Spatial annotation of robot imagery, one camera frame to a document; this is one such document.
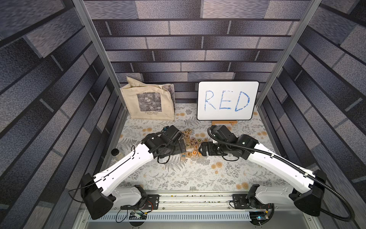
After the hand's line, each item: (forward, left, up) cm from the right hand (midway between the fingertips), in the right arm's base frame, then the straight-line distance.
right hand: (204, 149), depth 74 cm
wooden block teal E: (+2, +11, -16) cm, 19 cm away
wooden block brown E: (+4, +8, -15) cm, 18 cm away
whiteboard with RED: (+38, -22, 0) cm, 43 cm away
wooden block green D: (+14, +1, -15) cm, 21 cm away
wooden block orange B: (-5, +3, +5) cm, 8 cm away
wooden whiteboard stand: (+29, -24, -15) cm, 41 cm away
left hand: (0, +13, 0) cm, 13 cm away
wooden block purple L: (+11, +6, -15) cm, 20 cm away
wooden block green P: (+10, +9, -15) cm, 20 cm away
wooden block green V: (+22, +8, -16) cm, 28 cm away
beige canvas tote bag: (+37, +37, -1) cm, 53 cm away
